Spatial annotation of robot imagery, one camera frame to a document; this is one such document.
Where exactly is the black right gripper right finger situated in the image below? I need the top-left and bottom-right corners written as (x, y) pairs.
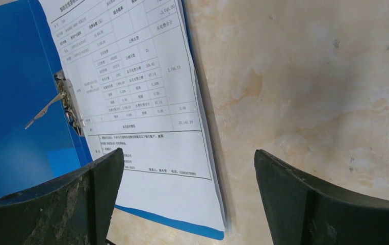
top-left (254, 150), bottom-right (389, 244)

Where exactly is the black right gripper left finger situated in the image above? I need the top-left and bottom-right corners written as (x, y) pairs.
top-left (0, 148), bottom-right (124, 244)

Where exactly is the blue clip file folder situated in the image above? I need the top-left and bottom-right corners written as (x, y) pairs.
top-left (0, 0), bottom-right (225, 241)

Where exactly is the Chinese printed paper sheet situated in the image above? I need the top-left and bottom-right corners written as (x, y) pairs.
top-left (40, 1), bottom-right (225, 239)

